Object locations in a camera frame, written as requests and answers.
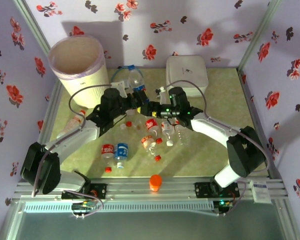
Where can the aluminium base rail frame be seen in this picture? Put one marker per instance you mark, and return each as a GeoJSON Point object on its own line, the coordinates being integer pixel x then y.
{"type": "Point", "coordinates": [130, 190]}

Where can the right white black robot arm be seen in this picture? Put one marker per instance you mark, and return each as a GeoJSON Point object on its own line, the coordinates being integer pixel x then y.
{"type": "Point", "coordinates": [215, 128]}

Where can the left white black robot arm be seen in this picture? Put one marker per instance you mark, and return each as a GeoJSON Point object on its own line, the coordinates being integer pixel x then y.
{"type": "Point", "coordinates": [72, 137]}

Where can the blue-label white-capped plastic bottle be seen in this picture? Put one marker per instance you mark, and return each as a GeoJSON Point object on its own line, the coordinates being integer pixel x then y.
{"type": "Point", "coordinates": [121, 150]}

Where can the blue-capped blue-label plastic bottle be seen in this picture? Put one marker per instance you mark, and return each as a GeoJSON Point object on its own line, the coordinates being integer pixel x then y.
{"type": "Point", "coordinates": [135, 77]}

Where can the clear ribbed plastic bottle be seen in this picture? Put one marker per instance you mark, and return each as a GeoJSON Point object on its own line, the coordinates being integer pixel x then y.
{"type": "Point", "coordinates": [182, 135]}

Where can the crushed clear red-capped bottle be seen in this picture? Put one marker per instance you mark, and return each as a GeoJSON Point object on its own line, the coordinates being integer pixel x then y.
{"type": "Point", "coordinates": [73, 122]}

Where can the green circuit board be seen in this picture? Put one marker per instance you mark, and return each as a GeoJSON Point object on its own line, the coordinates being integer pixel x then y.
{"type": "Point", "coordinates": [83, 205]}

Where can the white ribbed waste bin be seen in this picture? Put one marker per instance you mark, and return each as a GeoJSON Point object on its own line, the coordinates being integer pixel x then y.
{"type": "Point", "coordinates": [90, 86]}

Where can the small clear red-capped bottle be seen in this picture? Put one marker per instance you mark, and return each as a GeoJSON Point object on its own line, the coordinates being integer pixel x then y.
{"type": "Point", "coordinates": [128, 123]}

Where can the orange cup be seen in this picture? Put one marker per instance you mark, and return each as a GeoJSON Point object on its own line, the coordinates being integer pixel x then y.
{"type": "Point", "coordinates": [155, 182]}

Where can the aluminium corner post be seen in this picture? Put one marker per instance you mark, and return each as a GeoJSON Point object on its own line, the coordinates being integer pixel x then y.
{"type": "Point", "coordinates": [32, 22]}
{"type": "Point", "coordinates": [257, 32]}

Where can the red-white-label red-capped bottle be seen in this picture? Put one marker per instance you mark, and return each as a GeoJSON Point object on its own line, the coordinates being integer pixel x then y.
{"type": "Point", "coordinates": [147, 141]}

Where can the white labelled box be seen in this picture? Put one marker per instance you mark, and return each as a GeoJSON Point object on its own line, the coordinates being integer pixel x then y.
{"type": "Point", "coordinates": [259, 192]}

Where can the white zippered case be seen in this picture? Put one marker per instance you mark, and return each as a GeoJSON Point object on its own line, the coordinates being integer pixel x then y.
{"type": "Point", "coordinates": [187, 72]}

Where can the purple bin liner bag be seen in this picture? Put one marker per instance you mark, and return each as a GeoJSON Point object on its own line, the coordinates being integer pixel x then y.
{"type": "Point", "coordinates": [65, 76]}

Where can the black controller board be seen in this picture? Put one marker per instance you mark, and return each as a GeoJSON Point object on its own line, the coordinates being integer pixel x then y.
{"type": "Point", "coordinates": [223, 205]}

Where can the white-label white-capped plastic bottle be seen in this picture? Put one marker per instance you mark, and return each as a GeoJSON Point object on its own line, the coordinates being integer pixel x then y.
{"type": "Point", "coordinates": [167, 128]}

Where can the small clear plastic bottle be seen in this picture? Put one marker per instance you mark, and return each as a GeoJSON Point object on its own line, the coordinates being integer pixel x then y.
{"type": "Point", "coordinates": [138, 125]}

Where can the red-label red-capped plastic bottle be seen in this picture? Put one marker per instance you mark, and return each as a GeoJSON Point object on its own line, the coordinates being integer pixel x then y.
{"type": "Point", "coordinates": [151, 125]}
{"type": "Point", "coordinates": [107, 150]}

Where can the aluminium side rail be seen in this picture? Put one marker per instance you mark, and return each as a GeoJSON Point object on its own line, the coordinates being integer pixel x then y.
{"type": "Point", "coordinates": [260, 125]}
{"type": "Point", "coordinates": [50, 110]}

